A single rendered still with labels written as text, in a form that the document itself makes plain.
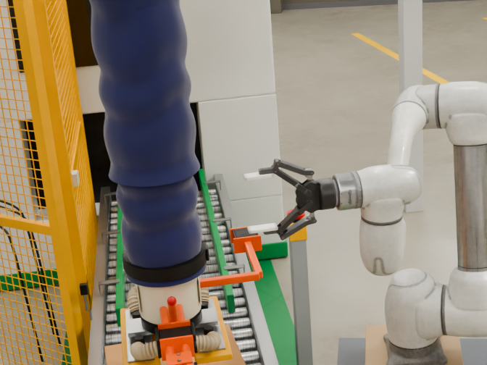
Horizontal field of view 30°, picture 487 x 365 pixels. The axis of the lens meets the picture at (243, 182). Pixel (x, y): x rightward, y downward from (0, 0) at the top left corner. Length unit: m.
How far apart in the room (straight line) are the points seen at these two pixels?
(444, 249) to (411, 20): 1.42
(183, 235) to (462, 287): 0.87
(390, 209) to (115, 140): 0.70
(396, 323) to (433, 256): 2.73
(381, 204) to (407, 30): 3.65
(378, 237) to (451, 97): 0.59
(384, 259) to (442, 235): 3.56
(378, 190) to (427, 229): 3.73
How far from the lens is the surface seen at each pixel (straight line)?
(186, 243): 2.37
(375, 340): 3.01
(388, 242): 2.24
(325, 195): 2.16
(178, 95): 2.26
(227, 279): 2.57
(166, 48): 2.20
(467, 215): 2.72
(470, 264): 2.75
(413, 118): 2.57
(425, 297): 2.78
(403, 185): 2.19
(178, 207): 2.33
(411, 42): 5.80
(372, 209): 2.20
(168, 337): 2.29
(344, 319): 4.86
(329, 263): 5.46
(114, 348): 2.90
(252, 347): 3.62
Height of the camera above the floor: 2.38
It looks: 20 degrees down
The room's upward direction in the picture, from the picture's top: 5 degrees counter-clockwise
